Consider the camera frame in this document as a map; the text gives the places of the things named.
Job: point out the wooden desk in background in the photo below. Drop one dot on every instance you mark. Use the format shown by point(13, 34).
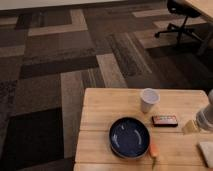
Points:
point(205, 7)

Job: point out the white paper cup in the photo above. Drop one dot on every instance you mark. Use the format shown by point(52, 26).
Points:
point(148, 98)

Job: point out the orange carrot toy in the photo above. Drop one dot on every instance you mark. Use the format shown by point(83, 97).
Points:
point(154, 153)

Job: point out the dark blue ceramic bowl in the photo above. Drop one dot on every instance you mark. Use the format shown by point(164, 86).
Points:
point(129, 138)

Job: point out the black rectangular snack box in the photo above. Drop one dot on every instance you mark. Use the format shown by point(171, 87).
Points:
point(164, 121)

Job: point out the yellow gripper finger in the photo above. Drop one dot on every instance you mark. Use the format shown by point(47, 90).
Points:
point(190, 127)

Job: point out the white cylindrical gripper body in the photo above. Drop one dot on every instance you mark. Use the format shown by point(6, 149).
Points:
point(204, 117)

